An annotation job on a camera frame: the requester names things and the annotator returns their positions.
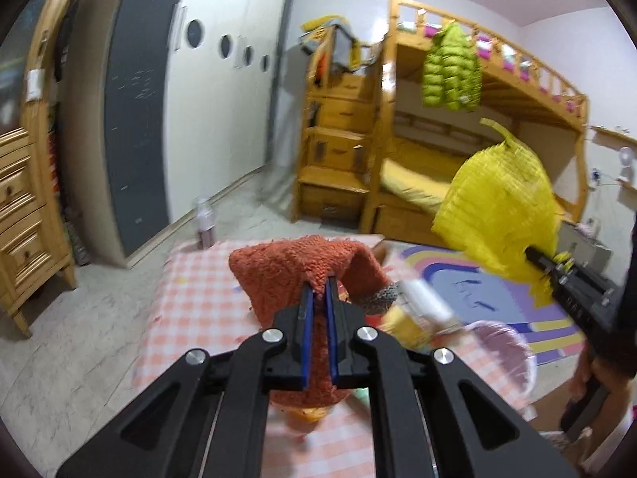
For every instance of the wooden stair drawers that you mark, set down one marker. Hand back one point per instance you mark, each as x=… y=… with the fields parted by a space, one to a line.
x=338 y=109

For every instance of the grey bedside table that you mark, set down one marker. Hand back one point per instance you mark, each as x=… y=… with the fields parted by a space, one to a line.
x=592 y=254

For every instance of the green puffer jacket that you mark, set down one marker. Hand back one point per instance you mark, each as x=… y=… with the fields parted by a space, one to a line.
x=450 y=69

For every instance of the white milk carton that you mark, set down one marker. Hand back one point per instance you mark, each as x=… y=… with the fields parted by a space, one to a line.
x=427 y=302

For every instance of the white and grey wardrobe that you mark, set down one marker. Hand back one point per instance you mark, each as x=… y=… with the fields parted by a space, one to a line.
x=219 y=109

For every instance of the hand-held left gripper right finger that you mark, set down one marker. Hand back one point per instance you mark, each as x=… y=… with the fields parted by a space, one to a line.
x=332 y=338

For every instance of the pink checked tablecloth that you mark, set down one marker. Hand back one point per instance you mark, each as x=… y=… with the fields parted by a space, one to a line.
x=199 y=298

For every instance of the wooden dresser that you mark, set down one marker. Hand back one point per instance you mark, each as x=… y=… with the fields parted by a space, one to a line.
x=20 y=199

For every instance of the yellow bed sheet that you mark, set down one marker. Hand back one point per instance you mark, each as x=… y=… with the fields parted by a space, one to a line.
x=413 y=179

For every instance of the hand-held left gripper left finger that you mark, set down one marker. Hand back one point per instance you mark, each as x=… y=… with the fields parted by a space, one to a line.
x=306 y=338

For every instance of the person's right hand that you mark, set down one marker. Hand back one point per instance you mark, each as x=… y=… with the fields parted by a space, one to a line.
x=614 y=378

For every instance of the yellow mesh bag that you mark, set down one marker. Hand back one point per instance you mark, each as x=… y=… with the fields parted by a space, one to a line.
x=497 y=199

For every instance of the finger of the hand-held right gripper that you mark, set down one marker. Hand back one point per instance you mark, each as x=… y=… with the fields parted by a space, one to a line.
x=540 y=259

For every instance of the orange fuzzy sock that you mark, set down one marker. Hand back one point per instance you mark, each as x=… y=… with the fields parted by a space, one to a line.
x=293 y=269

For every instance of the wooden bunk bed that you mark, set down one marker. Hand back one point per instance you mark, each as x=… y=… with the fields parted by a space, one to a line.
x=389 y=109

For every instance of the trash bin with pink liner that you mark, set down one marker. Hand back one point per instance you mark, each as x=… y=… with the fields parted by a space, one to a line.
x=502 y=358

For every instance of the clear plastic bottle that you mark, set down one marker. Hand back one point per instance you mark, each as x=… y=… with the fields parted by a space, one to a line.
x=205 y=224

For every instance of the yellow wrapper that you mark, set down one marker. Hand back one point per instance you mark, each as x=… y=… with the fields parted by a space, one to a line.
x=405 y=331

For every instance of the wooden wall shelf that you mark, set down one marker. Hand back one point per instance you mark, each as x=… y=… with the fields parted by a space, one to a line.
x=617 y=133

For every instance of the pastel striped oval rug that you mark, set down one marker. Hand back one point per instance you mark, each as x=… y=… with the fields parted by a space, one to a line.
x=473 y=294

